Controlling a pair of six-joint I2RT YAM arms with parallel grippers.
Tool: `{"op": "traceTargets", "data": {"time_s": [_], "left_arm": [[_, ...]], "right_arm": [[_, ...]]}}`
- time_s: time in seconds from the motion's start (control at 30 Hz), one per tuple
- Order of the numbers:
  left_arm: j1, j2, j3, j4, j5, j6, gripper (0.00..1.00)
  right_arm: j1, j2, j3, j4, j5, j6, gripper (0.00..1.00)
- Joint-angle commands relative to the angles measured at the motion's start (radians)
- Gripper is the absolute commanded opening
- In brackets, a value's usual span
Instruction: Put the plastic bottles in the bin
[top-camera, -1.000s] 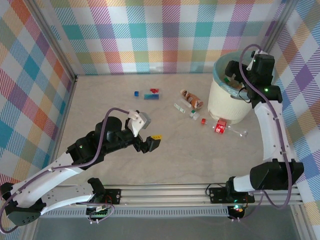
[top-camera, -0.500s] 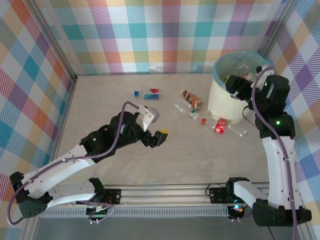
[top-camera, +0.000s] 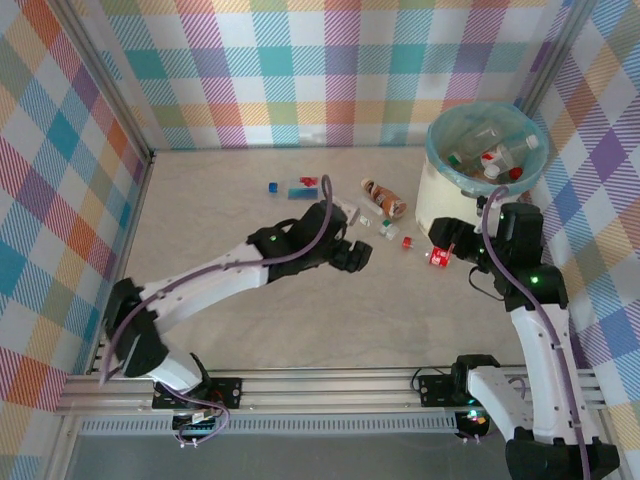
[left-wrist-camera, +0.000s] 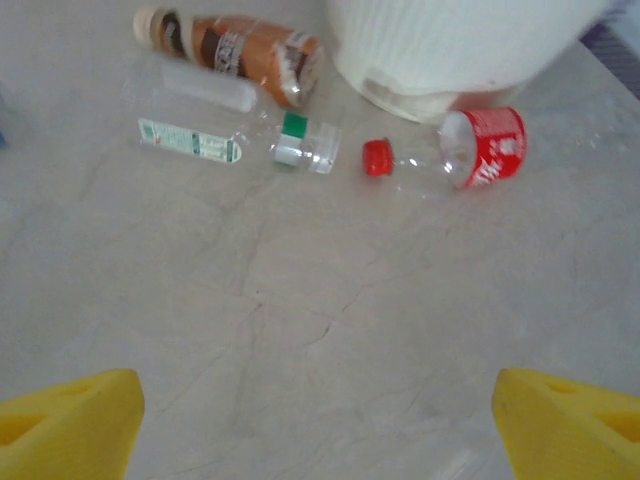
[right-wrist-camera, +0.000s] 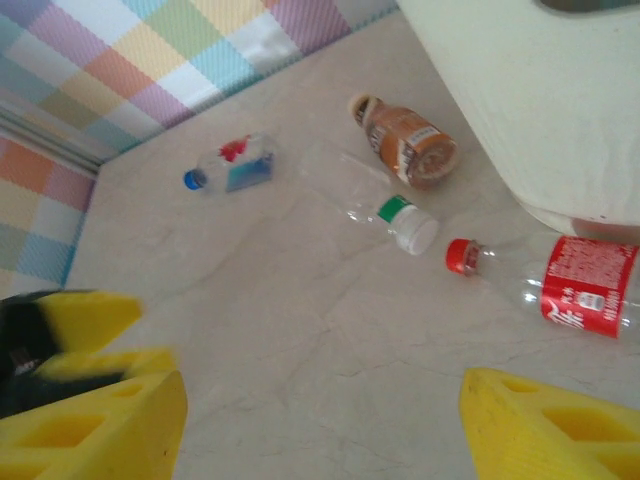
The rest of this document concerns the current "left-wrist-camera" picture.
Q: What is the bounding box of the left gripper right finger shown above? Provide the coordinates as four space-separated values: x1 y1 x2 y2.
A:
490 367 640 480

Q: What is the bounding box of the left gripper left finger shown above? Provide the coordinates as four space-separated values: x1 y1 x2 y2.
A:
0 368 147 480

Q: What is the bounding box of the green strip label bottle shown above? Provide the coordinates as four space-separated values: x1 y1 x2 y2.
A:
135 115 276 166

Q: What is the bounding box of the small green label bottle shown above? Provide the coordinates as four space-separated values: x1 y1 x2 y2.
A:
269 112 343 176

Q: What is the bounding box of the plain clear bottle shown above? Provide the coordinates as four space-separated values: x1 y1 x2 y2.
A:
162 62 259 115

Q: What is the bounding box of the brown label cream cap bottle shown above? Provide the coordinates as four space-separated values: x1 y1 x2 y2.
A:
132 4 326 109

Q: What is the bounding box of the white ribbed waste bin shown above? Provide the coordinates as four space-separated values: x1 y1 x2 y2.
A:
322 0 609 126

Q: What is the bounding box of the red label red cap bottle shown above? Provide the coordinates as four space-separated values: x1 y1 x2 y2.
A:
362 105 529 192

